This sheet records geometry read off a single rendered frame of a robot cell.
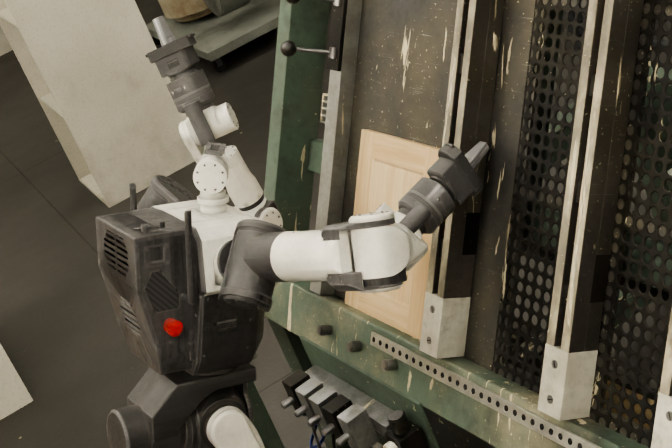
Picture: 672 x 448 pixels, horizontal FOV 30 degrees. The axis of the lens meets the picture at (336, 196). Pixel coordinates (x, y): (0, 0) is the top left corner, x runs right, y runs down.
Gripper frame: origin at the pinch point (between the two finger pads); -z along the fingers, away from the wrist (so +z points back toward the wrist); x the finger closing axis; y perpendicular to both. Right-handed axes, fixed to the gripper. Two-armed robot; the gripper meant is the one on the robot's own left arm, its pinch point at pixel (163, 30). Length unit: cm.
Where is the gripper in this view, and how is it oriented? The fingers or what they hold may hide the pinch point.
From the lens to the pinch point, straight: 278.4
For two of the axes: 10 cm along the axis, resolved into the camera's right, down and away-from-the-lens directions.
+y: -4.5, 3.3, -8.3
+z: 4.1, 9.0, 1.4
